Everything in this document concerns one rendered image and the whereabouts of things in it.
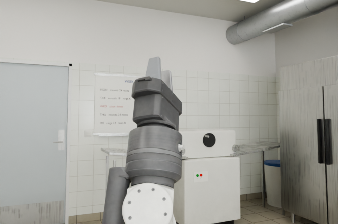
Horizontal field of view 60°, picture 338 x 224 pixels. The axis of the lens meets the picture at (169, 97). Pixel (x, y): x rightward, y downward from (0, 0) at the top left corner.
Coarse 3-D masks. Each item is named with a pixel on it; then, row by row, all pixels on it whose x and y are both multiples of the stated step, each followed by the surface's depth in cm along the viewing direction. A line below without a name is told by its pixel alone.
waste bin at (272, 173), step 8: (272, 160) 486; (264, 168) 472; (272, 168) 452; (272, 176) 452; (280, 176) 445; (272, 184) 452; (280, 184) 445; (272, 192) 452; (280, 192) 445; (272, 200) 453; (280, 200) 445
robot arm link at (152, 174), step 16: (128, 160) 44; (144, 160) 42; (160, 160) 42; (176, 160) 44; (112, 176) 44; (128, 176) 44; (144, 176) 42; (160, 176) 42; (176, 176) 44; (112, 192) 43; (128, 192) 41; (144, 192) 38; (160, 192) 38; (112, 208) 42; (128, 208) 37; (144, 208) 37; (160, 208) 37
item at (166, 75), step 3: (162, 72) 57; (165, 72) 56; (168, 72) 56; (162, 75) 56; (165, 75) 56; (168, 75) 56; (171, 75) 56; (162, 78) 56; (165, 78) 56; (168, 78) 55; (171, 78) 56; (165, 81) 55; (168, 81) 55; (171, 81) 55; (168, 84) 55; (171, 84) 55; (168, 87) 54; (171, 87) 54
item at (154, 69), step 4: (152, 60) 52; (156, 60) 52; (160, 60) 53; (148, 64) 52; (152, 64) 52; (156, 64) 52; (160, 64) 52; (148, 68) 52; (152, 68) 52; (156, 68) 51; (160, 68) 52; (148, 72) 51; (152, 72) 51; (156, 72) 51; (160, 72) 51; (152, 76) 51; (156, 76) 50; (160, 76) 50
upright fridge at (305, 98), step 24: (288, 72) 387; (312, 72) 352; (336, 72) 323; (288, 96) 380; (312, 96) 346; (336, 96) 318; (288, 120) 379; (312, 120) 345; (336, 120) 317; (288, 144) 378; (312, 144) 344; (336, 144) 316; (288, 168) 377; (312, 168) 343; (336, 168) 315; (288, 192) 376; (312, 192) 342; (336, 192) 315; (312, 216) 342; (336, 216) 314
